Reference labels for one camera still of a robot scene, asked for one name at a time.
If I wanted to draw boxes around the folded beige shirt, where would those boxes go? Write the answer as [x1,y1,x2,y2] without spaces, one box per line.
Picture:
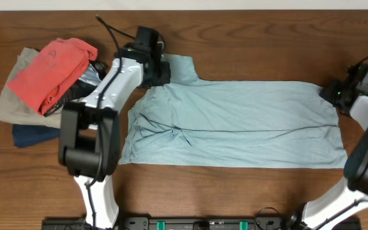
[0,48,61,128]

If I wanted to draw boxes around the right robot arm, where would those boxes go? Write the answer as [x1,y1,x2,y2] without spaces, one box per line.
[284,80,368,229]

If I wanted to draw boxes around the folded black printed garment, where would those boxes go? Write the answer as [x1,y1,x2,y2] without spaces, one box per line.
[44,61,108,117]

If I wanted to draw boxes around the folded red-orange shirt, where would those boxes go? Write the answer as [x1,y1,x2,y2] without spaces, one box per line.
[7,38,98,115]

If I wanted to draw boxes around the folded navy blue garment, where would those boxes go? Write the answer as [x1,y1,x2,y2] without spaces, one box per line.
[11,124,61,148]

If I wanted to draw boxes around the light blue t-shirt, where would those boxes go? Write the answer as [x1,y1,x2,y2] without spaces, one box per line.
[120,54,348,169]

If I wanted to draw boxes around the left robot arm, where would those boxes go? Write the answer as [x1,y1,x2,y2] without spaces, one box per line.
[59,47,171,229]

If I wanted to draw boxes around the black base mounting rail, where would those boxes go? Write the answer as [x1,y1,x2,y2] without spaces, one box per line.
[41,215,362,230]

